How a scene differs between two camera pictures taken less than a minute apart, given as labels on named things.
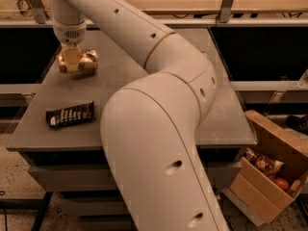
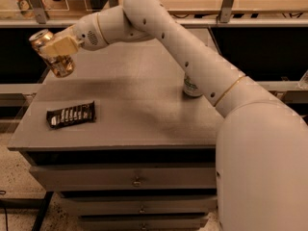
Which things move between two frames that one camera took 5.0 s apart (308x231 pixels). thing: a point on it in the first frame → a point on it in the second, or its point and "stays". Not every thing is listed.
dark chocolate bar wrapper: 75,114 stays
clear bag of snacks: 89,61 → 61,65
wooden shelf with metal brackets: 174,5 stays
